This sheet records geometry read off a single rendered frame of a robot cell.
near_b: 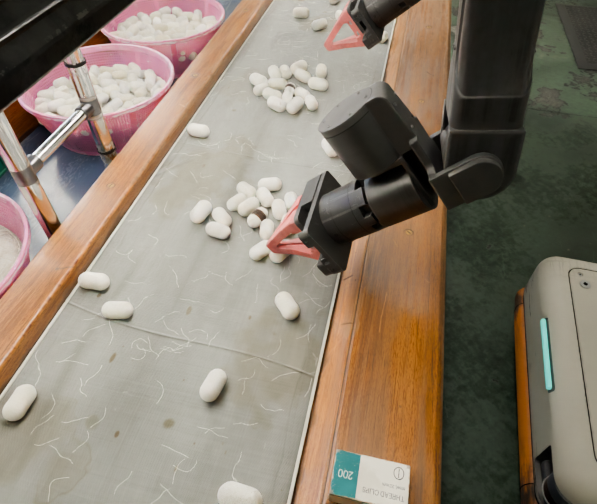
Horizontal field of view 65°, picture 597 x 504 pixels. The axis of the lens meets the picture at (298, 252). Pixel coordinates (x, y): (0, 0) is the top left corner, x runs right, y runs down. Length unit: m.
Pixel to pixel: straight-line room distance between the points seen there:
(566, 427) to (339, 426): 0.72
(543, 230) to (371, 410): 1.48
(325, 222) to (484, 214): 1.40
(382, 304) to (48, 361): 0.35
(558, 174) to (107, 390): 1.91
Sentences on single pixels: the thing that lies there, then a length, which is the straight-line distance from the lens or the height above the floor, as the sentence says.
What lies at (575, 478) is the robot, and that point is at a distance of 1.07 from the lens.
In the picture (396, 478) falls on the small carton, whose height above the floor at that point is 0.79.
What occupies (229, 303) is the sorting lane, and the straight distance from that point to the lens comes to 0.54.
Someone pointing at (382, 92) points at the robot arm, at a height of 0.98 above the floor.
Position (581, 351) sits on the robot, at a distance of 1.20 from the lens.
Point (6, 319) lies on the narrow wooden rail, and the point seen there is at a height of 0.76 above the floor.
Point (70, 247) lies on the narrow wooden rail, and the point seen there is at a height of 0.76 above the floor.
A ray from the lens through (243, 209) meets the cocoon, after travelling 0.62.
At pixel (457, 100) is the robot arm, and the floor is 0.99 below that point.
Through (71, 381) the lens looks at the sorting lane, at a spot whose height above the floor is 0.74.
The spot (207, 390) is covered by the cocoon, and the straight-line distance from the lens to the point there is 0.47.
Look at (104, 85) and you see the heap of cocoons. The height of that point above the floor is 0.74.
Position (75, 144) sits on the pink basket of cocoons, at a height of 0.70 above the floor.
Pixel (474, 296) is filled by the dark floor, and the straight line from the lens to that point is 1.57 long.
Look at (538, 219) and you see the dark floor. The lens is 1.90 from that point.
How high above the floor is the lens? 1.18
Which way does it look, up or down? 48 degrees down
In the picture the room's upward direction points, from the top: straight up
